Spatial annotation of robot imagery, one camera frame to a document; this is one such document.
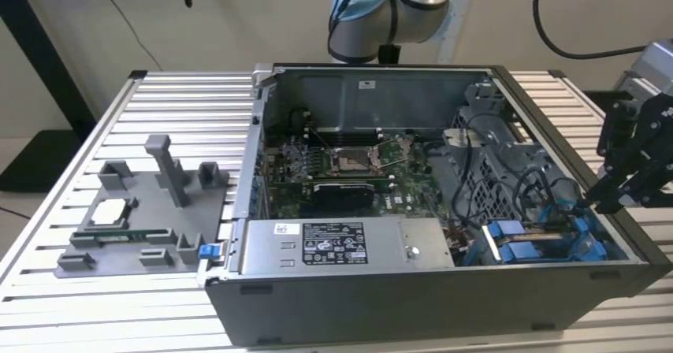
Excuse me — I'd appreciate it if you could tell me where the CPU socket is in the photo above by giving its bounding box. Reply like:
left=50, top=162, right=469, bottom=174
left=325, top=144, right=384, bottom=177

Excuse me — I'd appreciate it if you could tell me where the thick black hanging cable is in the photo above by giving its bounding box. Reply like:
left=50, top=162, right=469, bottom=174
left=532, top=0, right=650, bottom=59

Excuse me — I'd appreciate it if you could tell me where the green motherboard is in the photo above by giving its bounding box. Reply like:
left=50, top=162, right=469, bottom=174
left=261, top=126, right=457, bottom=222

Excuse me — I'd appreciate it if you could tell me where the black open PC case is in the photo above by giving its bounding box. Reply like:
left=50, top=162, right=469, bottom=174
left=197, top=61, right=673, bottom=348

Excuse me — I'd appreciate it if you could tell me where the metal disk bay cage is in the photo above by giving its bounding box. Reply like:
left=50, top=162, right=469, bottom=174
left=439, top=80, right=588, bottom=230

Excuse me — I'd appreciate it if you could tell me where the white wall conduit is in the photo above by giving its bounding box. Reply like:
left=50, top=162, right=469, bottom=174
left=436, top=0, right=475, bottom=65

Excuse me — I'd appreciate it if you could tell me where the black graphics card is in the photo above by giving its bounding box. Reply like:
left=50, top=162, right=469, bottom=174
left=270, top=178, right=394, bottom=214

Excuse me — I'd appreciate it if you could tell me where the silver power supply unit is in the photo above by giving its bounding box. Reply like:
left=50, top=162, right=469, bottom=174
left=240, top=217, right=457, bottom=273

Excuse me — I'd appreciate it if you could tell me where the hard disk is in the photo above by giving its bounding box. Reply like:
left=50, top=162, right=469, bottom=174
left=497, top=232, right=615, bottom=266
left=487, top=217, right=599, bottom=247

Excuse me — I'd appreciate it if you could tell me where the green RAM stick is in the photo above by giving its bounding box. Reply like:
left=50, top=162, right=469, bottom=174
left=77, top=229, right=173, bottom=244

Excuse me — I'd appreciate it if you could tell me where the long black cable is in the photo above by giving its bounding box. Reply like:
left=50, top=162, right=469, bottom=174
left=455, top=112, right=528, bottom=228

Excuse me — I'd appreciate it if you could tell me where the grey parts rack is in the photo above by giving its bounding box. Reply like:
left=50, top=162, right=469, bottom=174
left=55, top=134, right=233, bottom=279

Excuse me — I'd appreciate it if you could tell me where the black stand with base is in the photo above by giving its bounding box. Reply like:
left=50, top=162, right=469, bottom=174
left=0, top=0, right=102, bottom=193

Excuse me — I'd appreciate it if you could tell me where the black disk power wire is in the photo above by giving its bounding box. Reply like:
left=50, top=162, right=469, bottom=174
left=513, top=167, right=577, bottom=222

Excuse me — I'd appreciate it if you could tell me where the blue disk data wire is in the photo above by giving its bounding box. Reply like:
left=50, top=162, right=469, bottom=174
left=539, top=197, right=585, bottom=230

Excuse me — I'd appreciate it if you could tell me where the coloured power wire bundle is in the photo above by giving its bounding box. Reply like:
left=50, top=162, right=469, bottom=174
left=444, top=225, right=483, bottom=254

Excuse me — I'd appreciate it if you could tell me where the silver CPU chip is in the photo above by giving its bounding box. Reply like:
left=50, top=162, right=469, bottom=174
left=89, top=199, right=133, bottom=228

